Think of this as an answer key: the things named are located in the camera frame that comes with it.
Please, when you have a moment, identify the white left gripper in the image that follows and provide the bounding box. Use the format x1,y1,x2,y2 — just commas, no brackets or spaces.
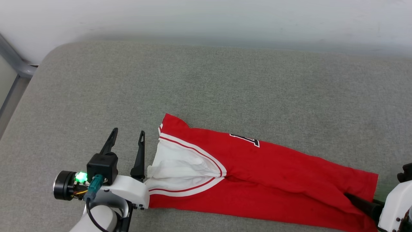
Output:
53,128,150,210

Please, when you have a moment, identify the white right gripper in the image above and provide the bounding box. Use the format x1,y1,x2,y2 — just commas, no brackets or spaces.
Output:
344,180,412,232

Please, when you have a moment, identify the red and white garment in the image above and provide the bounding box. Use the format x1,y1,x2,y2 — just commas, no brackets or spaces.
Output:
146,113,379,232

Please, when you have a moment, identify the long thin black cable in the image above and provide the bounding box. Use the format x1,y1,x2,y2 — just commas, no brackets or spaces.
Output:
85,198,108,232

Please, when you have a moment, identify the grey metal frame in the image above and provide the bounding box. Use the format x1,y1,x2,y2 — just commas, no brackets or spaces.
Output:
0,32,38,118

